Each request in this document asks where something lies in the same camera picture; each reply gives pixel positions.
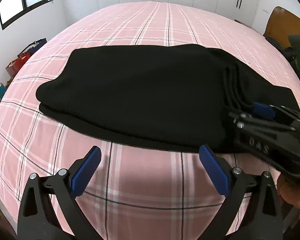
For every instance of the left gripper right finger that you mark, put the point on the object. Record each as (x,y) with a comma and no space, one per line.
(263,216)

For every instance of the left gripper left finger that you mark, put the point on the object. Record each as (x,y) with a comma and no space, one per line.
(37,218)

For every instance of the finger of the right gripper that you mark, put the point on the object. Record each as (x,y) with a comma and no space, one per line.
(275,113)
(266,130)

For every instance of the black pants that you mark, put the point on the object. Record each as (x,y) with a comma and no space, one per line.
(165,98)

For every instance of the black clothing pile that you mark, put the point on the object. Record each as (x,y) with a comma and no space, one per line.
(289,53)

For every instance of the person right hand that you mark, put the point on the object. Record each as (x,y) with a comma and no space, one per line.
(288,191)

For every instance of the pink plaid bed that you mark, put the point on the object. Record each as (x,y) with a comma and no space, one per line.
(135,193)

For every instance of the brown wooden headboard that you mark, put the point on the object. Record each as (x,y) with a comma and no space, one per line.
(281,24)

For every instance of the red gift bag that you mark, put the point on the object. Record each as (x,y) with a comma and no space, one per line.
(15,65)

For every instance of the navy gift bag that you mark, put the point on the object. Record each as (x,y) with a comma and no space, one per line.
(33,47)

